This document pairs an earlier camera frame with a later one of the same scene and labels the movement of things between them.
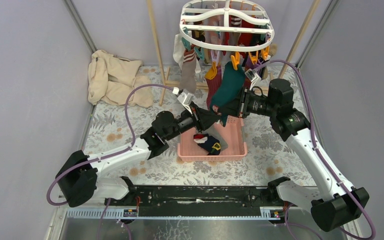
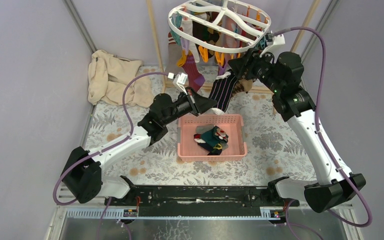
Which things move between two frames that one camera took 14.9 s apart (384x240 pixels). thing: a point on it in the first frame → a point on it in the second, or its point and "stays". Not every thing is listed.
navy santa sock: x=209 y=142 stays
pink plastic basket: x=189 y=150 stays
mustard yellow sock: x=211 y=72 → x=181 y=61
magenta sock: x=213 y=85 → x=196 y=79
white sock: x=179 y=48 → x=187 y=26
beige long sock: x=187 y=81 → x=173 y=56
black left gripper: x=204 y=118 → x=200 y=104
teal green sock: x=232 y=81 → x=215 y=136
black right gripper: x=238 y=108 → x=249 y=62
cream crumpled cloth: x=111 y=79 stays
